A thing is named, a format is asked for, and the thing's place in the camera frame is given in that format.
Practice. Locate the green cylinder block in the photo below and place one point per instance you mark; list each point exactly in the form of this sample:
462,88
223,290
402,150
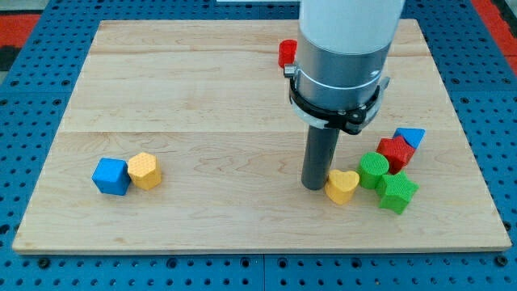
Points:
372,166

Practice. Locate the yellow hexagon block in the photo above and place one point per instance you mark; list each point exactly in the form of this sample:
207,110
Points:
145,171

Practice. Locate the yellow heart block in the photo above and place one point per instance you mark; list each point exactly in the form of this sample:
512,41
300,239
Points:
341,185

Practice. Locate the wooden board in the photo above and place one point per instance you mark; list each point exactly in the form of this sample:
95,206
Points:
209,100

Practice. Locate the green star block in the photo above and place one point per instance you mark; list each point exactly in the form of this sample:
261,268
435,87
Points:
396,192

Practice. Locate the blue triangle block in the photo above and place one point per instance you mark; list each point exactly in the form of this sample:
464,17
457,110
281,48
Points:
412,136

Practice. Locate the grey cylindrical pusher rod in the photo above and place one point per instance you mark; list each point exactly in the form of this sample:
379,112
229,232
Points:
319,152

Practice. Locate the red star block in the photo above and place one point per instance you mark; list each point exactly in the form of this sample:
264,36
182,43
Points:
397,151

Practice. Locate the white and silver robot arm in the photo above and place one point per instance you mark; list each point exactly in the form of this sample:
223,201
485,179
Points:
341,50

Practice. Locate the red cylinder block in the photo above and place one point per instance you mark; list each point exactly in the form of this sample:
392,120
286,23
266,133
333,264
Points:
286,52

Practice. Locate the blue cube block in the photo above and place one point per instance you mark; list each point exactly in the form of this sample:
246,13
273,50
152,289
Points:
111,176

